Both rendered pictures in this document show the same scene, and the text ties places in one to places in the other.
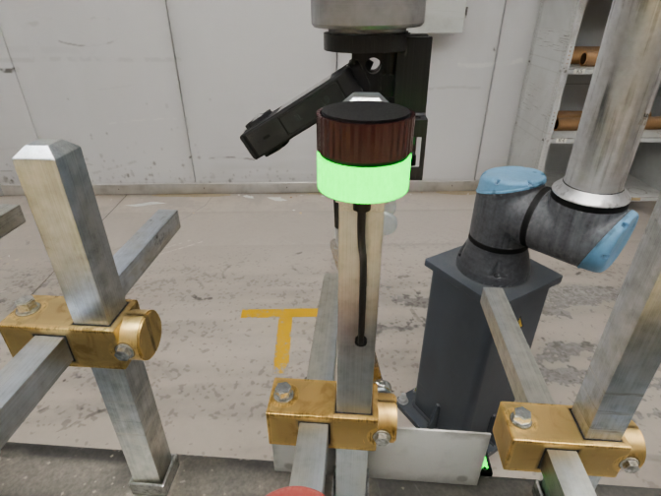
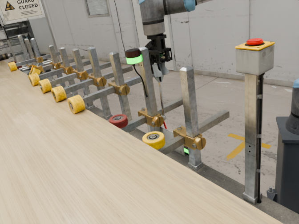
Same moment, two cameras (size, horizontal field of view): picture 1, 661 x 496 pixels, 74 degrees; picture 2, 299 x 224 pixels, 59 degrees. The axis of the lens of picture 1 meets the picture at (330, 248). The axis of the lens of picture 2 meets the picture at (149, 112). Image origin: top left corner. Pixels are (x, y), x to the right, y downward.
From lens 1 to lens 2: 0.96 m
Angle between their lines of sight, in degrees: 46
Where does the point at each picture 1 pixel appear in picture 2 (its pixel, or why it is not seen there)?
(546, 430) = (181, 131)
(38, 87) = (195, 28)
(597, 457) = (187, 141)
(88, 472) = not seen: hidden behind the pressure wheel
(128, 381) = (122, 99)
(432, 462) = not seen: hidden behind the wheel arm
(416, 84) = (159, 44)
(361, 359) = (147, 101)
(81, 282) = (115, 76)
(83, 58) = (212, 16)
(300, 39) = not seen: outside the picture
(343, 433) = (148, 120)
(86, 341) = (116, 88)
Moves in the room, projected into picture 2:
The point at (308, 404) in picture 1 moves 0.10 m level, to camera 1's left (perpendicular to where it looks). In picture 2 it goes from (144, 112) to (131, 108)
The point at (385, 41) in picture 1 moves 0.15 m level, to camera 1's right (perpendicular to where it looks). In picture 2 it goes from (151, 37) to (178, 38)
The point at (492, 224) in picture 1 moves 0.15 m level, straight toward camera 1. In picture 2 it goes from (293, 102) to (269, 110)
